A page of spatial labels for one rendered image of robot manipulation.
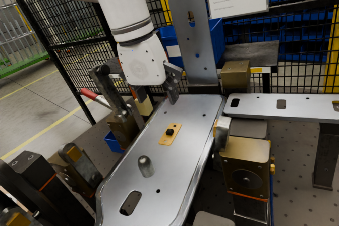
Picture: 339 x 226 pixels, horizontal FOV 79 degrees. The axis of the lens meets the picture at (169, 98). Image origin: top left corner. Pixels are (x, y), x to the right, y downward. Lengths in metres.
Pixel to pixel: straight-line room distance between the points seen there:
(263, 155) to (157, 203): 0.22
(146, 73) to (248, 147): 0.25
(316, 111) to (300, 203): 0.31
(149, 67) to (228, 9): 0.57
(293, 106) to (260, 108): 0.08
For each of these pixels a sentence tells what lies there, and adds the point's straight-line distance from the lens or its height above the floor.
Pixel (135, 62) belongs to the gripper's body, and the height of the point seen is 1.23.
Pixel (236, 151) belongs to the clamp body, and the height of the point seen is 1.05.
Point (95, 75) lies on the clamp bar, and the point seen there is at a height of 1.20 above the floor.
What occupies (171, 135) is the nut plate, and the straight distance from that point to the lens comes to 0.56.
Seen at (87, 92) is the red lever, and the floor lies 1.14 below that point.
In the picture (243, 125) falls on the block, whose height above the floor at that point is 0.98.
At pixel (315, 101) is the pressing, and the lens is 0.64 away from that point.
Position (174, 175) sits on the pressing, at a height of 1.00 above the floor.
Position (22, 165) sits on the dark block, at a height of 1.12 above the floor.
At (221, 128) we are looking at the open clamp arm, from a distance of 0.39.
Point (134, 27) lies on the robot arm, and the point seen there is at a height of 1.30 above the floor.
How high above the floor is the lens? 1.37
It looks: 31 degrees down
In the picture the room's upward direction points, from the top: 18 degrees counter-clockwise
